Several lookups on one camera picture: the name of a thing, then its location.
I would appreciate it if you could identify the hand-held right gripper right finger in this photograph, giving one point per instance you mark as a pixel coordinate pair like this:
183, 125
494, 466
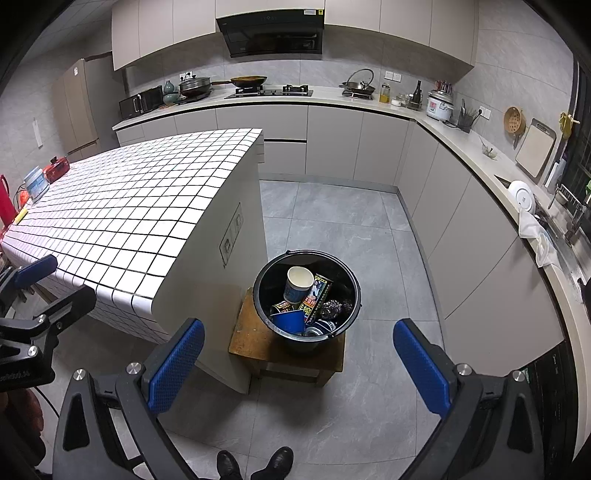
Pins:
422, 364

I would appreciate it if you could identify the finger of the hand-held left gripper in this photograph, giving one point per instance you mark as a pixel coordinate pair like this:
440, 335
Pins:
69, 309
32, 272

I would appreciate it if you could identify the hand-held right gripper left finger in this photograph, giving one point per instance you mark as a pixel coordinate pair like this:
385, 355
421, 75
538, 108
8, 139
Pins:
178, 364

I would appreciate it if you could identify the steel wool scrubber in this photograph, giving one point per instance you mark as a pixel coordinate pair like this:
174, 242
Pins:
339, 307

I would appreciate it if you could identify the blue soda can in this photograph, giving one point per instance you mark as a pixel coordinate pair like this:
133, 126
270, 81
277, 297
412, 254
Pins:
321, 328

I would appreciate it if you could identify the black bucket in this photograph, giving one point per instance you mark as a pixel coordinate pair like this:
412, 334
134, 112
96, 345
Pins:
341, 277

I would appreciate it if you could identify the black yellow drink can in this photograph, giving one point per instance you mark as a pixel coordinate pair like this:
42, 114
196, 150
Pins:
318, 295

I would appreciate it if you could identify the blue white paper cup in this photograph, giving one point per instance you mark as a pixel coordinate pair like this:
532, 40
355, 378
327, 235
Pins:
295, 290

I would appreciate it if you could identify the small yellow scrub sponge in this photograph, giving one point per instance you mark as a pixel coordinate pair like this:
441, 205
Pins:
21, 217

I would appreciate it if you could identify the red thermos jug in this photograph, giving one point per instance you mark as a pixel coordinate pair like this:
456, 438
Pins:
5, 201

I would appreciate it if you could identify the small orange item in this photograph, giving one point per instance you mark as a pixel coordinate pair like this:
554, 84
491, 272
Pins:
24, 196

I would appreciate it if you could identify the wooden stool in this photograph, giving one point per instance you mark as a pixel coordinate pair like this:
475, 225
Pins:
251, 341

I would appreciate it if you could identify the white blue plastic jar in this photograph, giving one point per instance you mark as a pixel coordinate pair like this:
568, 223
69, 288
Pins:
36, 184

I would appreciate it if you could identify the red cooking pot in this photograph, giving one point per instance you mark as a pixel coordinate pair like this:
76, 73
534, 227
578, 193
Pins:
56, 170

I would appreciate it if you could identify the person's left black shoe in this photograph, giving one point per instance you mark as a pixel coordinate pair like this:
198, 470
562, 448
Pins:
229, 464

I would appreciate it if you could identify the person's black shoe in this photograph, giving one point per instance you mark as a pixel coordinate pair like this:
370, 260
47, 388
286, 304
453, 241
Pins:
229, 464
277, 461

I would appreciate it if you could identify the black white checked tablecloth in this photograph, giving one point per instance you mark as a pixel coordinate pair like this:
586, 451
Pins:
138, 207

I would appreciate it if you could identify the black built-in dishwasher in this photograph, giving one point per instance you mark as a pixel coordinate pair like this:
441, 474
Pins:
554, 406

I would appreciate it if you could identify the person's right black shoe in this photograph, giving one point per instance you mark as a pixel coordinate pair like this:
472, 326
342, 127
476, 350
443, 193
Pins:
277, 461

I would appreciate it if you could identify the beige refrigerator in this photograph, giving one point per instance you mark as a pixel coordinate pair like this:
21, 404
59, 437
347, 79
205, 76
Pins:
78, 110

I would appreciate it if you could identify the white dish cloth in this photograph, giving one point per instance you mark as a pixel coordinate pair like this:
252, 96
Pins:
538, 240

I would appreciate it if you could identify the grey table base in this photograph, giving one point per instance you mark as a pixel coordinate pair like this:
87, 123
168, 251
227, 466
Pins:
231, 184

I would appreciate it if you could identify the white plate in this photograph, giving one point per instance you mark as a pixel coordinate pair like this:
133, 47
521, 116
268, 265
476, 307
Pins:
521, 196

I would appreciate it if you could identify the black microwave oven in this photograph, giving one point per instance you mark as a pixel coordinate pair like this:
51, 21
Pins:
141, 102

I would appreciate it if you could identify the metal sink faucet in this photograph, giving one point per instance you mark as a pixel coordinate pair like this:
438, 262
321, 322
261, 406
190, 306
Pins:
575, 221

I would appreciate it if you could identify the green ceramic bowl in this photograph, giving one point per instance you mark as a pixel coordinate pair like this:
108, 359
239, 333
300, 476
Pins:
171, 98

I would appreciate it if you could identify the green ceramic vase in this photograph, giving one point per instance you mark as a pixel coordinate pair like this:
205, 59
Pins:
170, 87

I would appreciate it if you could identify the white plastic bottle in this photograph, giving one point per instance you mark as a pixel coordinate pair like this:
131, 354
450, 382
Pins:
556, 174

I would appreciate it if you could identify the white cutting board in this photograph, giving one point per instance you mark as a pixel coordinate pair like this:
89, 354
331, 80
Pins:
535, 147

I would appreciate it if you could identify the black utensil holder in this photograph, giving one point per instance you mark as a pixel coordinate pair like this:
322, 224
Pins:
466, 122

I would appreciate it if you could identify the grey pot with lid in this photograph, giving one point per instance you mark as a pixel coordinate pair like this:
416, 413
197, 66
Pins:
195, 85

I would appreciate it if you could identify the white rice cooker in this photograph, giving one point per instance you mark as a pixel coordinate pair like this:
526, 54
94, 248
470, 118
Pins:
441, 108

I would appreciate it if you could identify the bamboo strainer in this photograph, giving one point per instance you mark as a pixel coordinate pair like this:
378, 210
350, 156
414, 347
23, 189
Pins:
513, 120

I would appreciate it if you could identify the dark glass bottle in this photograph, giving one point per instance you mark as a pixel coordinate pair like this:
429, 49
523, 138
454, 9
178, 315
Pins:
418, 97

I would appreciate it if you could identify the yellow oil bottle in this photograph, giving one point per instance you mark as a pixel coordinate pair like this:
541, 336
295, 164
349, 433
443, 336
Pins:
385, 94

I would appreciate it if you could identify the yellow hanging item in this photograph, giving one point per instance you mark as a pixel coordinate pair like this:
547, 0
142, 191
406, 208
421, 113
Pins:
567, 123

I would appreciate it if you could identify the black gas stove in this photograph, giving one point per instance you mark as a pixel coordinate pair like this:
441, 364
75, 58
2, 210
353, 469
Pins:
270, 92

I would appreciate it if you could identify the black wok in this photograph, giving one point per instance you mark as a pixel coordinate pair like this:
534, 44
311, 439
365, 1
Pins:
249, 81

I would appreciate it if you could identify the black range hood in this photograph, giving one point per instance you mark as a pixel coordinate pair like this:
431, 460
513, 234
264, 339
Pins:
270, 34

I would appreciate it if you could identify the beige upper wall cabinets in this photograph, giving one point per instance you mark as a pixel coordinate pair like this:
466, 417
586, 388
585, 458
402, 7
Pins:
161, 27

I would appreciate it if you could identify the white double wall switch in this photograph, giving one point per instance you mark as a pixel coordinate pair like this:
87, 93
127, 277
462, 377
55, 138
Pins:
393, 76

